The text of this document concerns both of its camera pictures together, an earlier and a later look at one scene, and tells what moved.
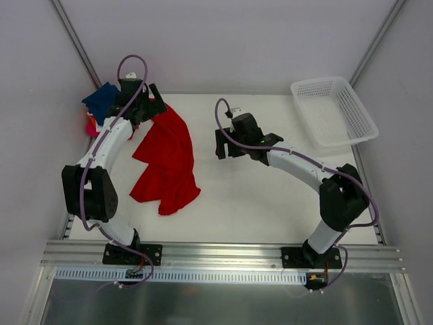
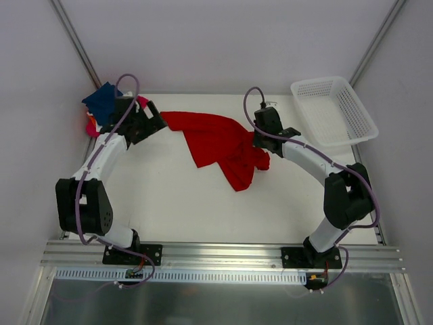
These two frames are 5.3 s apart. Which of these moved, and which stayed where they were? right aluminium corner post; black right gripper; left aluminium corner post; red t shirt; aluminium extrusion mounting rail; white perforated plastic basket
Moved: black right gripper; red t shirt
Stayed: right aluminium corner post; aluminium extrusion mounting rail; left aluminium corner post; white perforated plastic basket
